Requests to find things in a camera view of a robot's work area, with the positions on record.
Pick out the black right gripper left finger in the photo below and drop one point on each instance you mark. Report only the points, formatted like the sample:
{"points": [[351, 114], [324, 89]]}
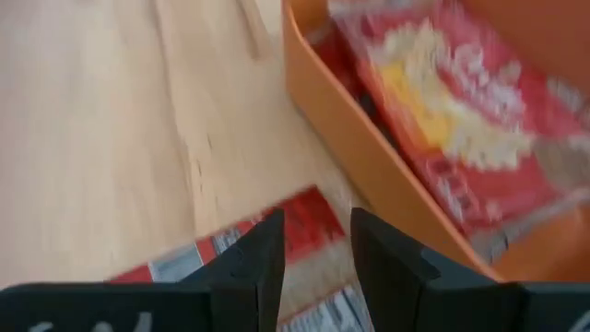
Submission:
{"points": [[244, 295]]}

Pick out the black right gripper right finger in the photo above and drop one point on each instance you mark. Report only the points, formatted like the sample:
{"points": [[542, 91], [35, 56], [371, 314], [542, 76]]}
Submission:
{"points": [[405, 295]]}

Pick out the orange plastic basket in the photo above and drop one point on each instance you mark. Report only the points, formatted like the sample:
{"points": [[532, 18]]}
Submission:
{"points": [[350, 138]]}

